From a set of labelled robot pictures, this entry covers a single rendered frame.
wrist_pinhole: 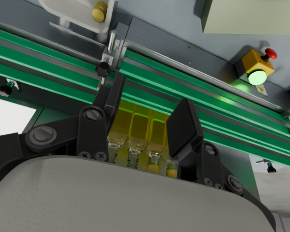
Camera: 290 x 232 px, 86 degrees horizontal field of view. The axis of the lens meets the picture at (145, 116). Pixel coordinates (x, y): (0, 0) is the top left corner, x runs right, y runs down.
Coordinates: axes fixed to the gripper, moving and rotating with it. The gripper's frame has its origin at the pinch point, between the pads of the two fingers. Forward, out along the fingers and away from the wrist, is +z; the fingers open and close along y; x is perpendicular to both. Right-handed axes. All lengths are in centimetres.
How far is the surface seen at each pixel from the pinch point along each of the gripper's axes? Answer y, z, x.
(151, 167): 12.2, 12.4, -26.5
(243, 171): 65, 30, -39
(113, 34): -6.0, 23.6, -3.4
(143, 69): 2.5, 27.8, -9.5
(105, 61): -6.1, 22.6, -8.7
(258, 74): 35.5, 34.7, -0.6
